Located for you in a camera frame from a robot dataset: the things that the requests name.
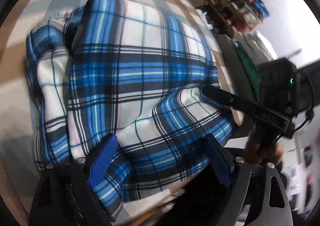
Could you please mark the white folded garment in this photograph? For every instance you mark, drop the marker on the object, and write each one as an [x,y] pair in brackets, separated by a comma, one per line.
[260,45]

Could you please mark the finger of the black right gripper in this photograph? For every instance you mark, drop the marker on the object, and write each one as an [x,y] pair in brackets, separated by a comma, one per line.
[228,99]

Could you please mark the blue white plaid shirt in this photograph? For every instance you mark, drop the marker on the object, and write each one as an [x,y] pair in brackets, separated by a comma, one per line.
[124,68]

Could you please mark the grey folded garment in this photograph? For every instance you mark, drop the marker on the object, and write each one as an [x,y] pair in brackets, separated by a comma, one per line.
[233,64]

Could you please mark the checkered brown blue bedsheet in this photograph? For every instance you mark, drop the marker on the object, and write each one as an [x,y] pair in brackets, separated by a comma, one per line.
[19,175]

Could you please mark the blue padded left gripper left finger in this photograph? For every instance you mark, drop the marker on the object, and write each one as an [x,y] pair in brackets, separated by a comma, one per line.
[100,159]

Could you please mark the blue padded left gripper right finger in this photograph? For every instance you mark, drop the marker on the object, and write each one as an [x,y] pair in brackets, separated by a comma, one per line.
[218,160]

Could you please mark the wooden shoe rack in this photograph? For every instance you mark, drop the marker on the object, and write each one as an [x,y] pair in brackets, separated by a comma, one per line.
[238,15]

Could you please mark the green folded garment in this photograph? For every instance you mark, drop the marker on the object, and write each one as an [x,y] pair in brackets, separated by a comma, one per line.
[250,69]

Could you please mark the person's hand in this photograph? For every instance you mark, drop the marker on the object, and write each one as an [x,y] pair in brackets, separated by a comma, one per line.
[255,154]

